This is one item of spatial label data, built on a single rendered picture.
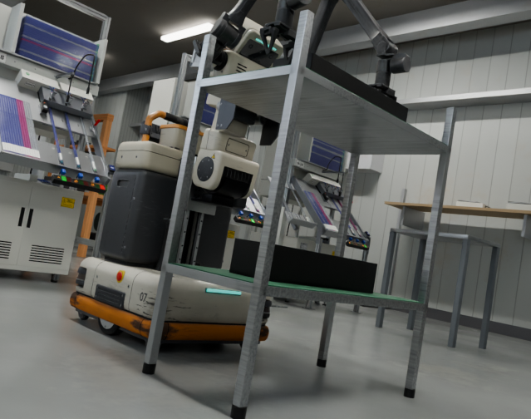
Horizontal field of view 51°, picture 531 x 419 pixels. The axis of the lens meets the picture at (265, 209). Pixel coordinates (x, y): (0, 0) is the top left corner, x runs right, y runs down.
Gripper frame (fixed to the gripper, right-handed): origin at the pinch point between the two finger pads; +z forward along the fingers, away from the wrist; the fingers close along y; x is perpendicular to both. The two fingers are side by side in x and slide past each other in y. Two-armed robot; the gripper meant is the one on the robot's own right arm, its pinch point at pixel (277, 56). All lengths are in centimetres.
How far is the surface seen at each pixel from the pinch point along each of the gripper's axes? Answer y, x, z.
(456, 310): 265, 54, 74
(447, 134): 75, -21, 4
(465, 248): 265, 53, 29
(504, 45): 497, 145, -233
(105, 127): 208, 492, -65
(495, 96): 472, 137, -161
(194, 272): -11, 8, 70
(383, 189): 503, 284, -59
